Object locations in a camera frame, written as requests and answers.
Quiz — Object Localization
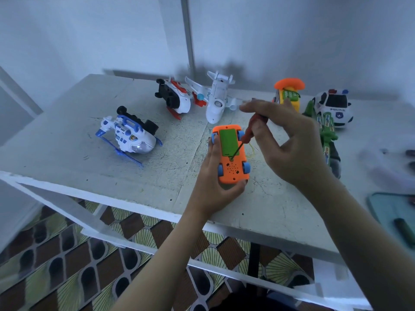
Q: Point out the person's right hand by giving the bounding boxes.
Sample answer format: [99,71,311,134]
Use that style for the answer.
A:
[239,99,335,192]

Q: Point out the person's left hand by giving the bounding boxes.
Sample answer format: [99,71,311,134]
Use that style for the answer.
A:
[185,136,249,221]

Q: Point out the dark green toy helicopter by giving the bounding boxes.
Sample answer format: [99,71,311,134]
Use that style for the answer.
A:
[303,98,343,180]

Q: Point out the green orange toy car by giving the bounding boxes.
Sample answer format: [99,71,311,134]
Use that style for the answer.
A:
[211,124,251,185]

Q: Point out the red screwdriver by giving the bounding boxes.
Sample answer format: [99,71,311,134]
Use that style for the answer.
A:
[235,113,270,156]

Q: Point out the yellow orange toy car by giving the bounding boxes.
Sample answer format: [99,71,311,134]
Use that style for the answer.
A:
[273,77,306,113]

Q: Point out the black white toy car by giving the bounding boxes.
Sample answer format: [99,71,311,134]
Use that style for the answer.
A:
[315,89,355,128]

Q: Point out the white toy airplane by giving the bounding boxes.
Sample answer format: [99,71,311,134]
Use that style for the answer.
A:
[185,70,250,125]

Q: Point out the white blue toy vehicle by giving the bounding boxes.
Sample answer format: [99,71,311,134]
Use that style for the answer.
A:
[95,105,163,167]

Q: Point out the clear plastic container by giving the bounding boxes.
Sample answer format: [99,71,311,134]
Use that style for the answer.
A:
[360,147,415,195]

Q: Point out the red white toy vehicle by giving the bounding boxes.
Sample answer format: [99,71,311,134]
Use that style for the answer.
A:
[154,77,195,121]

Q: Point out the teal container lid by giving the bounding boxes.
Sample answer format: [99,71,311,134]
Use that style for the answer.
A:
[367,192,415,253]

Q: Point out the green battery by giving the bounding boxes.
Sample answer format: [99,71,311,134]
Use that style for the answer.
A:
[393,217,415,249]

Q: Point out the person's left forearm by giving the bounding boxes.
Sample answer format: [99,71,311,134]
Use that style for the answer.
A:
[112,209,211,311]

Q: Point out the person's right forearm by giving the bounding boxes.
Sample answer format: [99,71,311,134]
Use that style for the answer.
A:
[305,181,415,311]

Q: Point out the person's dark trousers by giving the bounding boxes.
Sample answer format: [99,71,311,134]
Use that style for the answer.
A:
[195,288,332,311]

